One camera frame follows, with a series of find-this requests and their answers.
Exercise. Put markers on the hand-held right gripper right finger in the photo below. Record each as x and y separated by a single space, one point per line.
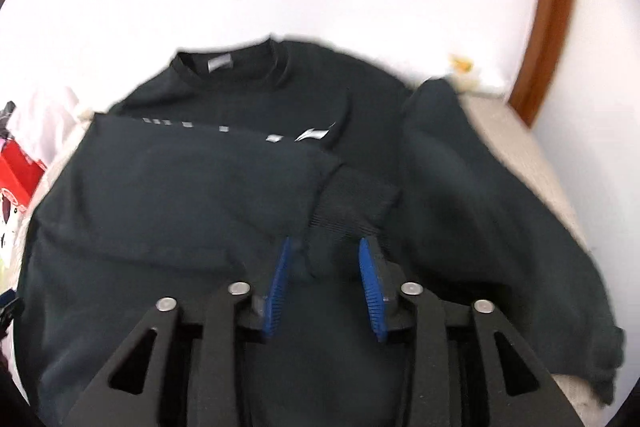
371 288

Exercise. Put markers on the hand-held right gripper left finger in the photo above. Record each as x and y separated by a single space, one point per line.
277 279

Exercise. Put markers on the black sweatshirt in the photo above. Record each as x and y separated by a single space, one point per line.
200 182

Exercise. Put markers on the white plastic bag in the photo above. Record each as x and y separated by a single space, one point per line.
45 122

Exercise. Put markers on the red paper bag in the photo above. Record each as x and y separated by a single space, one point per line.
17 172

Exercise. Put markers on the brown wooden trim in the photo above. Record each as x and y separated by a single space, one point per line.
555 7

